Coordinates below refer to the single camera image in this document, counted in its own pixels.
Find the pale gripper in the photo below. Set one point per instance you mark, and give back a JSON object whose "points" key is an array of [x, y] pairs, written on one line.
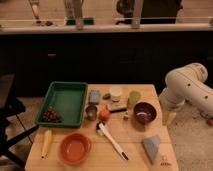
{"points": [[168, 117]]}

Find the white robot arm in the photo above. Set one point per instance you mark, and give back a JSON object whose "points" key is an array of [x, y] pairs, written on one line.
{"points": [[186, 83]]}

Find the dark red bowl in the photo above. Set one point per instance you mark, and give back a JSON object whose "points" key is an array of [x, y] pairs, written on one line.
{"points": [[144, 113]]}

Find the red orange bowl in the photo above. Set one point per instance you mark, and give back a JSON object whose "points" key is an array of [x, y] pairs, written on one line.
{"points": [[74, 148]]}

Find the light green cup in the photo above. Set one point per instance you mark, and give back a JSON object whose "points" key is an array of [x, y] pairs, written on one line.
{"points": [[134, 97]]}

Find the small seasoning bottle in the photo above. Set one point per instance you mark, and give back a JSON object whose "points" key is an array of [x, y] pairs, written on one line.
{"points": [[126, 116]]}

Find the white cup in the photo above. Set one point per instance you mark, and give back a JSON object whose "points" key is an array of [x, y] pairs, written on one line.
{"points": [[115, 93]]}

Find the small green lime toy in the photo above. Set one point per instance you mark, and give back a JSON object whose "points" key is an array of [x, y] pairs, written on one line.
{"points": [[106, 96]]}

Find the blue sponge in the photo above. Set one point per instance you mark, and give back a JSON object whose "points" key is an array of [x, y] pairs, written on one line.
{"points": [[94, 97]]}

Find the small metal cup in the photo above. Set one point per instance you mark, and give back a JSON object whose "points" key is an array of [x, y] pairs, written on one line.
{"points": [[91, 112]]}

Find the green plastic tray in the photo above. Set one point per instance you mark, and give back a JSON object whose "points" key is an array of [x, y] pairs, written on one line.
{"points": [[67, 99]]}

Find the bunch of dark grapes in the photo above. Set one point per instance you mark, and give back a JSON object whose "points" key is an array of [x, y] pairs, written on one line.
{"points": [[50, 115]]}

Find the black chair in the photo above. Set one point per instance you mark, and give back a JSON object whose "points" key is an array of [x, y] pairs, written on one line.
{"points": [[10, 106]]}

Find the black handled brush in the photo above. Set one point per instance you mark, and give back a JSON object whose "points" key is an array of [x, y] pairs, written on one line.
{"points": [[116, 107]]}

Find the white handled kitchen tool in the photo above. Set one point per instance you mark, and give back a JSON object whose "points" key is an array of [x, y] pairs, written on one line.
{"points": [[103, 131]]}

